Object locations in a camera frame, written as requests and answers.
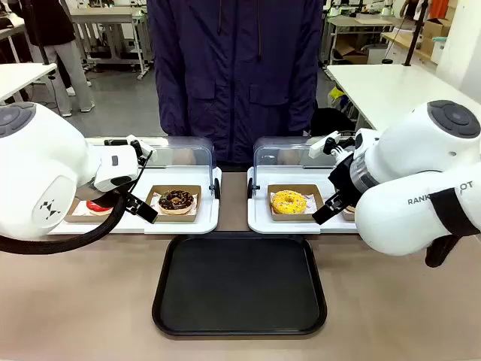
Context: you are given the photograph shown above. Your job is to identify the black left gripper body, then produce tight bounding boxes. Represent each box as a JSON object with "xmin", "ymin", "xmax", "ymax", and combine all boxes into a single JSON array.
[{"xmin": 88, "ymin": 186, "xmax": 131, "ymax": 206}]

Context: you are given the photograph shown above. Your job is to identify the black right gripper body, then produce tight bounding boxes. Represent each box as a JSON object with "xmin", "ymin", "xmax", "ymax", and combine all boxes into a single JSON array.
[{"xmin": 328, "ymin": 153, "xmax": 358, "ymax": 197}]

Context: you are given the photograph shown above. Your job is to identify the paper liner under chocolate donut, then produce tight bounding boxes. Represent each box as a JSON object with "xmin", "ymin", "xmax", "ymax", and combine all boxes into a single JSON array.
[{"xmin": 149, "ymin": 193, "xmax": 199, "ymax": 217}]

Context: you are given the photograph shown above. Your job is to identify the red glazed donut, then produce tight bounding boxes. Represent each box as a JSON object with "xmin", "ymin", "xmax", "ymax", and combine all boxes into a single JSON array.
[{"xmin": 86, "ymin": 199, "xmax": 114, "ymax": 217}]

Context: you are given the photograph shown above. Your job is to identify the cardboard tray of chocolate donut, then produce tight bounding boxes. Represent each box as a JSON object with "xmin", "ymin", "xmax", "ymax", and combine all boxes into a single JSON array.
[{"xmin": 141, "ymin": 184, "xmax": 203, "ymax": 224}]

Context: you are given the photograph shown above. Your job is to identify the chocolate glazed donut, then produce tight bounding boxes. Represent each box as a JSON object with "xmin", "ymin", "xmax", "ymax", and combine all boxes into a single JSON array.
[{"xmin": 157, "ymin": 189, "xmax": 197, "ymax": 216}]

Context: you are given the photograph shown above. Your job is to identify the cardboard tray of yellow donut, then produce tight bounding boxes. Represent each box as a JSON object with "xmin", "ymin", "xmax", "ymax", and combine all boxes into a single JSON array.
[{"xmin": 267, "ymin": 183, "xmax": 325, "ymax": 223}]

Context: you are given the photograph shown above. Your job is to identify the white display tray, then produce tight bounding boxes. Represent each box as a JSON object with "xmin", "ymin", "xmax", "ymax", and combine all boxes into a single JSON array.
[
  {"xmin": 47, "ymin": 165, "xmax": 221, "ymax": 236},
  {"xmin": 247, "ymin": 165, "xmax": 362, "ymax": 235}
]

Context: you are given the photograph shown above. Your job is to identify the yellow sprinkled donut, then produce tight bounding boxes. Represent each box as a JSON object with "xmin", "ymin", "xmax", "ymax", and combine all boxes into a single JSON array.
[{"xmin": 271, "ymin": 190, "xmax": 308, "ymax": 216}]

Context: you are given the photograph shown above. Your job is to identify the cardboard tray of red donut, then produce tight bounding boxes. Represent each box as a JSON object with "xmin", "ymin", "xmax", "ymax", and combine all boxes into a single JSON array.
[{"xmin": 62, "ymin": 196, "xmax": 114, "ymax": 224}]

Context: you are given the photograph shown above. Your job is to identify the black serving tray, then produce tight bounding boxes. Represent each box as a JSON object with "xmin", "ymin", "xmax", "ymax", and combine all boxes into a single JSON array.
[{"xmin": 151, "ymin": 232, "xmax": 328, "ymax": 337}]

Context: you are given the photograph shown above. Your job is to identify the person's right hand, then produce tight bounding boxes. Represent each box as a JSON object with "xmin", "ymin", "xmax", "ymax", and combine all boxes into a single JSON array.
[{"xmin": 174, "ymin": 147, "xmax": 198, "ymax": 166}]

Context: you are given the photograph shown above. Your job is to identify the black office chair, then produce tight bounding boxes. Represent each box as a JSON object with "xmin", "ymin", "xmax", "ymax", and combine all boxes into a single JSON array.
[{"xmin": 310, "ymin": 107, "xmax": 356, "ymax": 138}]

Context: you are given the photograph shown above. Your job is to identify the clear hinged display lid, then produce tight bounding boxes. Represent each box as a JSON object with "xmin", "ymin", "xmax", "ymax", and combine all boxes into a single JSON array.
[
  {"xmin": 247, "ymin": 135, "xmax": 362, "ymax": 199},
  {"xmin": 83, "ymin": 135, "xmax": 222, "ymax": 200}
]

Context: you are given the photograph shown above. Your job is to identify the colourful bag under table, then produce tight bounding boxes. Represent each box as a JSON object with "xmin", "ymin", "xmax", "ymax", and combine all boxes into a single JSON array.
[{"xmin": 328, "ymin": 84, "xmax": 346, "ymax": 111}]

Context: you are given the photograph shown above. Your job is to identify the large white work table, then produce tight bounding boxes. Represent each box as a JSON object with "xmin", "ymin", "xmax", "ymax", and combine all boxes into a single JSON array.
[{"xmin": 325, "ymin": 63, "xmax": 481, "ymax": 132}]

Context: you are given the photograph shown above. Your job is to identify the bystander in grey trousers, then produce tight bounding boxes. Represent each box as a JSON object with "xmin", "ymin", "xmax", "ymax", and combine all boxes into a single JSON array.
[{"xmin": 21, "ymin": 0, "xmax": 96, "ymax": 117}]

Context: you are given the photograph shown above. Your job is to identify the person in navy jacket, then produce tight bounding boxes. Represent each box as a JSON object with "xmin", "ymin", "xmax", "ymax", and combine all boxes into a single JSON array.
[{"xmin": 146, "ymin": 0, "xmax": 325, "ymax": 165}]

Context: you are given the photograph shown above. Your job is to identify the black stand pole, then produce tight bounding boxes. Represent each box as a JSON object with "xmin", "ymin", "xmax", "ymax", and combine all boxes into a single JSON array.
[{"xmin": 403, "ymin": 0, "xmax": 430, "ymax": 68}]

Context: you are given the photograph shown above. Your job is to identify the brown cardboard box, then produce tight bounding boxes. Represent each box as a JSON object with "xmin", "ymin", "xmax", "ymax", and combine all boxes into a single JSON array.
[{"xmin": 419, "ymin": 17, "xmax": 453, "ymax": 54}]

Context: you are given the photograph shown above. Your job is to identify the white background desk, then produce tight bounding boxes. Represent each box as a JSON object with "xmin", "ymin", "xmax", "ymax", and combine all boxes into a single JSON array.
[{"xmin": 68, "ymin": 6, "xmax": 152, "ymax": 80}]

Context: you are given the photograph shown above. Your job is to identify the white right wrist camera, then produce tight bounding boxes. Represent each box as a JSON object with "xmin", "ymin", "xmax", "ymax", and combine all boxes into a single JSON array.
[{"xmin": 308, "ymin": 130, "xmax": 356, "ymax": 161}]

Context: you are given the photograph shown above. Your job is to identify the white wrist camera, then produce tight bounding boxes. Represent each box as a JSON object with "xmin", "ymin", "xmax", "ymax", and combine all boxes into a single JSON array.
[
  {"xmin": 126, "ymin": 134, "xmax": 157, "ymax": 167},
  {"xmin": 308, "ymin": 130, "xmax": 356, "ymax": 161}
]

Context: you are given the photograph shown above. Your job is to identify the black left arm cable sleeve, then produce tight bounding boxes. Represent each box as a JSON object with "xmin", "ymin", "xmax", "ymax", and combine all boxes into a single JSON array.
[{"xmin": 0, "ymin": 193, "xmax": 127, "ymax": 254}]

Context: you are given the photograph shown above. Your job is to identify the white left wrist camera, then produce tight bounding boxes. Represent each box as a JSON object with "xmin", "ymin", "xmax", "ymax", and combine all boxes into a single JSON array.
[{"xmin": 126, "ymin": 134, "xmax": 157, "ymax": 167}]

